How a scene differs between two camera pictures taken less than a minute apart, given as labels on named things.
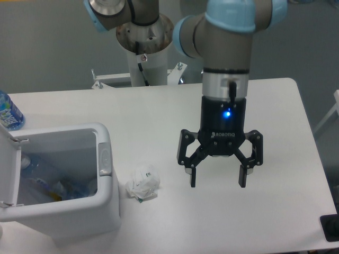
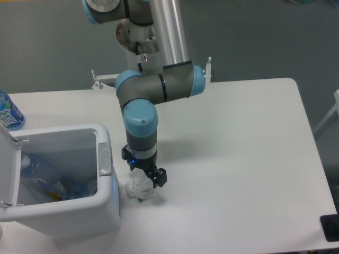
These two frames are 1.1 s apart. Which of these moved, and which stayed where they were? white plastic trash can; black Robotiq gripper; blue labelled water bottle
Moved: black Robotiq gripper
Stayed: white plastic trash can; blue labelled water bottle
